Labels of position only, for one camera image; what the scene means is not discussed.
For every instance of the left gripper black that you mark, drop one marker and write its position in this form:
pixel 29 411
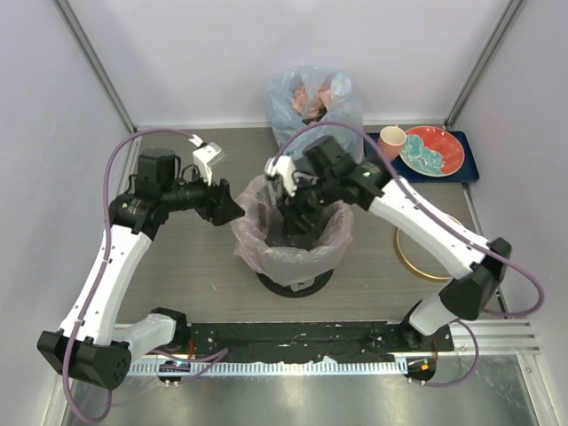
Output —
pixel 218 206

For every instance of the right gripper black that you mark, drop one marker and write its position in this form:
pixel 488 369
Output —
pixel 293 209

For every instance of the pink plastic trash bag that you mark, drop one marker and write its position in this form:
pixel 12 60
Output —
pixel 260 189

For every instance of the black trash bin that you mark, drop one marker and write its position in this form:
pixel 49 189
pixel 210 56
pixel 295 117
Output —
pixel 295 266

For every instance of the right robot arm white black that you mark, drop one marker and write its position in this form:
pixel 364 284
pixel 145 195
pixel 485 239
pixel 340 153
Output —
pixel 474 263

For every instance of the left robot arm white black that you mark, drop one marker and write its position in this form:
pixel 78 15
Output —
pixel 86 347

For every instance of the blue plastic bag of bags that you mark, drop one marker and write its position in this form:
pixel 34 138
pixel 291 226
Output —
pixel 303 95

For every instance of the pink white cup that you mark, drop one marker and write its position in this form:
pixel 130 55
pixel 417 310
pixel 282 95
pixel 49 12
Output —
pixel 391 141

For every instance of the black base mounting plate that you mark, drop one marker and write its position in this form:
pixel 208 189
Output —
pixel 302 342

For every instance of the red bowl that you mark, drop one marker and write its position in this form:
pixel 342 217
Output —
pixel 432 152

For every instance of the blue tray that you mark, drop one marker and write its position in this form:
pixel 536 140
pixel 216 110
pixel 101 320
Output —
pixel 468 172

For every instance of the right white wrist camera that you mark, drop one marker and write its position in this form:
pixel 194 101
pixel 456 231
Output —
pixel 282 168

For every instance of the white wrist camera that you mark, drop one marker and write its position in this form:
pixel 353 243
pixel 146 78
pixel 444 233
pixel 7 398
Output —
pixel 282 168
pixel 205 156

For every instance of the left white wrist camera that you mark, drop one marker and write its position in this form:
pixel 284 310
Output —
pixel 205 156

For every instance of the white slotted cable duct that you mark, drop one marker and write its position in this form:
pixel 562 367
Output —
pixel 156 366

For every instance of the left aluminium frame post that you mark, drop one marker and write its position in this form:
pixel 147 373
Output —
pixel 76 30

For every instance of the aluminium frame post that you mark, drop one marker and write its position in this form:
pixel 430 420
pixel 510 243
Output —
pixel 76 30
pixel 503 25

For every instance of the right aluminium frame post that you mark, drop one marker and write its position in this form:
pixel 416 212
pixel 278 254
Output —
pixel 503 25

